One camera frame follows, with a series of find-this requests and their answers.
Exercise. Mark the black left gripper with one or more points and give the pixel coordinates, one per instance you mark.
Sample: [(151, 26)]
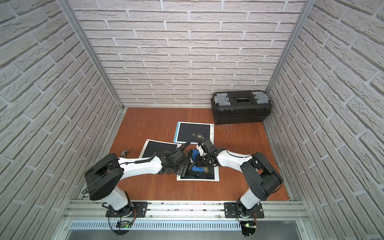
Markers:
[(181, 160)]

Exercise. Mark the right aluminium corner post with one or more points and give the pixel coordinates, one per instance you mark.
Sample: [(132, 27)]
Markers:
[(291, 42)]

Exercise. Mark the orange handled pliers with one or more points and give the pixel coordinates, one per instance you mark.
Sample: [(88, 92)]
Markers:
[(124, 153)]

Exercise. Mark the small white drawing tablet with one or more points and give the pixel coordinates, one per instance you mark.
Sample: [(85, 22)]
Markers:
[(195, 173)]

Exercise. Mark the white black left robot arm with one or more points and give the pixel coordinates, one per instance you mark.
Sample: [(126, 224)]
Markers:
[(103, 177)]

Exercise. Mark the blue microfiber cloth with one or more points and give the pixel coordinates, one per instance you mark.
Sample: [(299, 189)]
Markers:
[(196, 163)]

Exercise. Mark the left aluminium corner post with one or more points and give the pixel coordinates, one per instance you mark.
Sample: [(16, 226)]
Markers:
[(85, 41)]

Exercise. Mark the aluminium corner post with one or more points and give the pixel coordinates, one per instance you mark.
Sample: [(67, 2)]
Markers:
[(85, 41), (291, 42)]

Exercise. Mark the black plastic toolbox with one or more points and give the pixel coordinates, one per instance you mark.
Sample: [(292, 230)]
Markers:
[(238, 107)]

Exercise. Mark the blue framed drawing tablet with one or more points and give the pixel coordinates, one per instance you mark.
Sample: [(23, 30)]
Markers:
[(193, 132)]

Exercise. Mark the large white drawing tablet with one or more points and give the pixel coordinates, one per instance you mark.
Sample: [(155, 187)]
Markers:
[(161, 148)]

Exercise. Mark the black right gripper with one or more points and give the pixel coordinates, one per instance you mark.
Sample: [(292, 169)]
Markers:
[(199, 162)]

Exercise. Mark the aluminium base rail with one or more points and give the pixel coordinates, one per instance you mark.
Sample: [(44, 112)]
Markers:
[(182, 215)]

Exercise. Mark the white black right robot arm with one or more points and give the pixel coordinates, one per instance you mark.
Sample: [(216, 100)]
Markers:
[(261, 176)]

